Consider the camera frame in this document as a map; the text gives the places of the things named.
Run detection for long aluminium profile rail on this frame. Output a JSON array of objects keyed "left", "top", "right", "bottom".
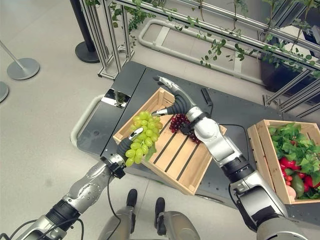
[{"left": 116, "top": 0, "right": 320, "bottom": 72}]

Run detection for green grape bunch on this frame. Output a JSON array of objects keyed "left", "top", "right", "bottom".
[{"left": 124, "top": 110, "right": 161, "bottom": 168}]

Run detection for pale peach fruit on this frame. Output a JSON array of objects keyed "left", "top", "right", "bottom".
[{"left": 286, "top": 185, "right": 297, "bottom": 199}]

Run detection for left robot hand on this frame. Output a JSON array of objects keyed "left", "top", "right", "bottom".
[{"left": 116, "top": 126, "right": 145, "bottom": 161}]

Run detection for green mango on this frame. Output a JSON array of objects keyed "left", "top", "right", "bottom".
[{"left": 290, "top": 174, "right": 305, "bottom": 199}]

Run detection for right robot leg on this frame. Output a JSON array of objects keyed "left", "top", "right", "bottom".
[{"left": 154, "top": 196, "right": 201, "bottom": 240}]

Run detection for wooden crate with produce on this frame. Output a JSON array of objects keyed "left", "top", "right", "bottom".
[{"left": 247, "top": 119, "right": 320, "bottom": 205}]

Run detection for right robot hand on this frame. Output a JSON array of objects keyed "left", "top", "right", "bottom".
[{"left": 151, "top": 75, "right": 196, "bottom": 118}]

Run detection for grey tubular floor frame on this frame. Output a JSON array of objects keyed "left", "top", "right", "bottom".
[{"left": 137, "top": 18, "right": 266, "bottom": 84}]

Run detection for green leafy foliage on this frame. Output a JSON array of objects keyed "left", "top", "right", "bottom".
[{"left": 267, "top": 122, "right": 320, "bottom": 200}]

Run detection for robot leg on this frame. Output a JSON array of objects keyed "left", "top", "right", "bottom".
[
  {"left": 96, "top": 188, "right": 139, "bottom": 240},
  {"left": 154, "top": 196, "right": 201, "bottom": 240}
]

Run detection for black cable on table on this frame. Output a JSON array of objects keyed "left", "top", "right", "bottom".
[{"left": 219, "top": 124, "right": 249, "bottom": 152}]

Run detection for red bell pepper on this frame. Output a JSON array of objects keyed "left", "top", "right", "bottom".
[
  {"left": 301, "top": 174, "right": 320, "bottom": 194},
  {"left": 278, "top": 156, "right": 302, "bottom": 176}
]

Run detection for green ivy vine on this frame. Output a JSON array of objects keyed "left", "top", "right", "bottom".
[
  {"left": 186, "top": 0, "right": 320, "bottom": 76},
  {"left": 84, "top": 0, "right": 183, "bottom": 36}
]

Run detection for black stanchion post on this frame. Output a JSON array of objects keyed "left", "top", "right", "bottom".
[{"left": 69, "top": 0, "right": 101, "bottom": 64}]

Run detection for grey table bumper rail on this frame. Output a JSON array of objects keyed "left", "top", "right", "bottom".
[{"left": 70, "top": 94, "right": 105, "bottom": 151}]

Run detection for small black bar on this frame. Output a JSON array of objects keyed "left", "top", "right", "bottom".
[{"left": 200, "top": 87, "right": 213, "bottom": 106}]

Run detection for left robot leg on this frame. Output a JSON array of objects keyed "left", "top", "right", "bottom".
[{"left": 96, "top": 188, "right": 139, "bottom": 240}]

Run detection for upright aluminium profile frame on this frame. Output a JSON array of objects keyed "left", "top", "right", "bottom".
[{"left": 80, "top": 0, "right": 136, "bottom": 80}]

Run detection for black planter box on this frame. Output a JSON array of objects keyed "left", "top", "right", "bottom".
[{"left": 259, "top": 48, "right": 320, "bottom": 104}]

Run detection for dark red grape bunch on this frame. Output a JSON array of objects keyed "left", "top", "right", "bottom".
[{"left": 168, "top": 113, "right": 202, "bottom": 145}]

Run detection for empty wooden slat crate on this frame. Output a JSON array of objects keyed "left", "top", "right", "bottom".
[{"left": 112, "top": 87, "right": 228, "bottom": 196}]

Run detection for slanted aluminium profile beams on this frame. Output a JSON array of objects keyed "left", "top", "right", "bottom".
[{"left": 262, "top": 67, "right": 320, "bottom": 119}]

